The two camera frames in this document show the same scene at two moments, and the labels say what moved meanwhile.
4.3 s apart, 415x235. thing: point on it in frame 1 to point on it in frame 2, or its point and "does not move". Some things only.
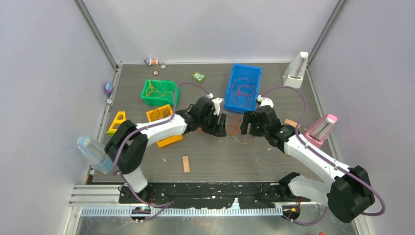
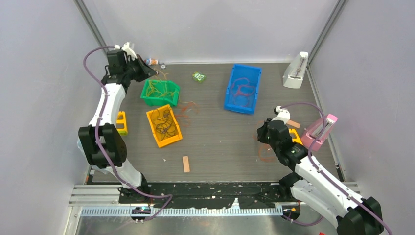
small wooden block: [186, 164] does not move
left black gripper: [213, 130] to [147, 71]
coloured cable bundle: [233, 128] to [266, 152]
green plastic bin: [160, 92] does not move
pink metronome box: [317, 131] does not move
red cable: [242, 89] does not move
